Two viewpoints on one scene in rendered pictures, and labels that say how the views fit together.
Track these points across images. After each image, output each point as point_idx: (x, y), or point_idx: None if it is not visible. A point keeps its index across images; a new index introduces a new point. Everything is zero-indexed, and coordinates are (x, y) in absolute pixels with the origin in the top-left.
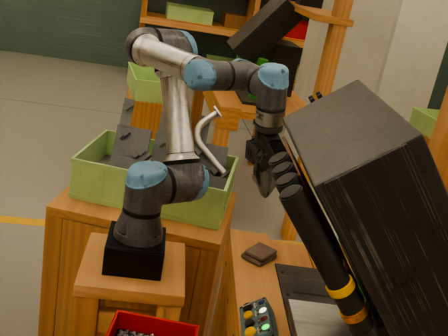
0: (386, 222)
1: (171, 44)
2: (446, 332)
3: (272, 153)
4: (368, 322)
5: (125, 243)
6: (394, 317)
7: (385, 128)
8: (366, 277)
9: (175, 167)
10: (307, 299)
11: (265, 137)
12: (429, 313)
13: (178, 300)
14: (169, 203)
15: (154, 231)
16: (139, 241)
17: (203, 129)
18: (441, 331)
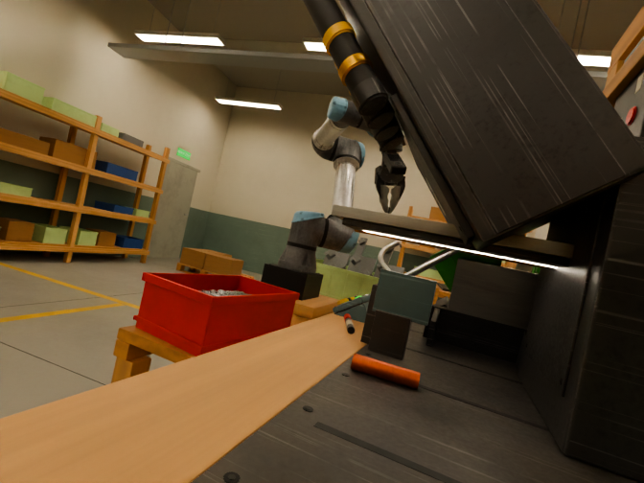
0: None
1: (344, 142)
2: (475, 67)
3: (387, 159)
4: (367, 70)
5: (281, 265)
6: (398, 54)
7: None
8: (360, 8)
9: (332, 218)
10: None
11: (384, 152)
12: (445, 41)
13: (309, 310)
14: (322, 242)
15: (306, 261)
16: (290, 264)
17: (386, 255)
18: (466, 65)
